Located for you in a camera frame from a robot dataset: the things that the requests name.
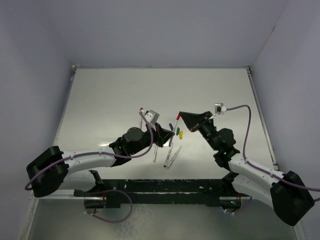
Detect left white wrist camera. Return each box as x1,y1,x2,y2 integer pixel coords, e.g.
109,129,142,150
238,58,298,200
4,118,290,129
144,110,160,124

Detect green pen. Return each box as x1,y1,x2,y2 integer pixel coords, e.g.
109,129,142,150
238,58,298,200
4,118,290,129
166,146,182,169

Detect yellow pen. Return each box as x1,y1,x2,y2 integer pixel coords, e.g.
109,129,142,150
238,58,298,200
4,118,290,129
152,145,158,163

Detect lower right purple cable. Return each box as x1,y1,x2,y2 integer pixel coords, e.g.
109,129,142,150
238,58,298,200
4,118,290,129
223,196,253,217

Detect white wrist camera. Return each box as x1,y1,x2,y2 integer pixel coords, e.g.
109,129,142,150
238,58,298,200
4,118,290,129
209,103,227,119
144,110,160,124

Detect purple pen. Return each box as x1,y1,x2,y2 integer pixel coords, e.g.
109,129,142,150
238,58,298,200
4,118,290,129
139,110,143,130

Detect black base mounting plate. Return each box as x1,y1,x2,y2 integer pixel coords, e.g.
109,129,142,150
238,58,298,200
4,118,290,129
73,179,245,211

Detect red pen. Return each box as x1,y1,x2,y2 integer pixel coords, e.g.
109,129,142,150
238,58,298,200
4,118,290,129
168,119,179,147

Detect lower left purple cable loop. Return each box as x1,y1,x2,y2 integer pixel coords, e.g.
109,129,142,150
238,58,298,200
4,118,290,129
83,188,134,223

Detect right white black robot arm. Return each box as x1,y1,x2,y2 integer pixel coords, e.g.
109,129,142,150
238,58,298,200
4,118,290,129
179,111,315,226

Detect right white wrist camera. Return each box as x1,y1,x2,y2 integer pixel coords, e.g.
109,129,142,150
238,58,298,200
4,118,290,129
209,103,227,119

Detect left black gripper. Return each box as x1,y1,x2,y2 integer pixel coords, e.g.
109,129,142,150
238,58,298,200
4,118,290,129
130,121,174,155

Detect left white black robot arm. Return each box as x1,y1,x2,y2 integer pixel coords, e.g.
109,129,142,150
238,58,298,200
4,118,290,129
26,123,174,198

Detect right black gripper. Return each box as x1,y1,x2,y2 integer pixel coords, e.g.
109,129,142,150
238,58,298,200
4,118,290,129
178,111,219,151

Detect blue pen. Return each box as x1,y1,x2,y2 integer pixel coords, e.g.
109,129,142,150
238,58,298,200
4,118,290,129
163,142,174,168

